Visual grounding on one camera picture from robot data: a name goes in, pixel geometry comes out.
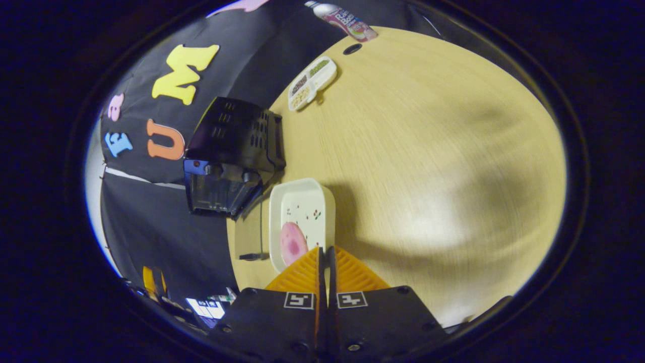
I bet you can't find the pink round food slice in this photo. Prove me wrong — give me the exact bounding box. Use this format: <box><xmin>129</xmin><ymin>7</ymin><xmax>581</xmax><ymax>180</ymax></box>
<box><xmin>280</xmin><ymin>222</ymin><xmax>309</xmax><ymax>267</ymax></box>

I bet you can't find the black electric oven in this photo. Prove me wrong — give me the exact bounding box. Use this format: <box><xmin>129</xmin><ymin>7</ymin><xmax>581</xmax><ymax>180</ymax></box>
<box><xmin>183</xmin><ymin>97</ymin><xmax>287</xmax><ymax>261</ymax></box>

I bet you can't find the white rectangular food tray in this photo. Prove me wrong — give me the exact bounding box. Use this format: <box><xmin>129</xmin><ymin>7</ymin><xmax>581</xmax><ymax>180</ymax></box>
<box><xmin>269</xmin><ymin>178</ymin><xmax>336</xmax><ymax>274</ymax></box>

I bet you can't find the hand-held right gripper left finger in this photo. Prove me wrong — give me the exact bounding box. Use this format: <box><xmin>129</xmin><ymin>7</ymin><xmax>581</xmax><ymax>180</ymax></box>
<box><xmin>207</xmin><ymin>246</ymin><xmax>323</xmax><ymax>356</ymax></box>

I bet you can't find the white divided snack dish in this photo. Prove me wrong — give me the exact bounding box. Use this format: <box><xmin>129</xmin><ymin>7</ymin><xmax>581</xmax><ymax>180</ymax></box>
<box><xmin>288</xmin><ymin>56</ymin><xmax>338</xmax><ymax>112</ymax></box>

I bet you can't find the silver drink bottle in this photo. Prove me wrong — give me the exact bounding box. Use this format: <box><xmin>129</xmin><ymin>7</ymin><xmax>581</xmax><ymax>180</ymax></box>
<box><xmin>305</xmin><ymin>1</ymin><xmax>378</xmax><ymax>42</ymax></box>

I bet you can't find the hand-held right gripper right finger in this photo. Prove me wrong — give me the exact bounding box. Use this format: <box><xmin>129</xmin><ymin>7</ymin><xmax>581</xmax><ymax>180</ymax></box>
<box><xmin>325</xmin><ymin>246</ymin><xmax>449</xmax><ymax>356</ymax></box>

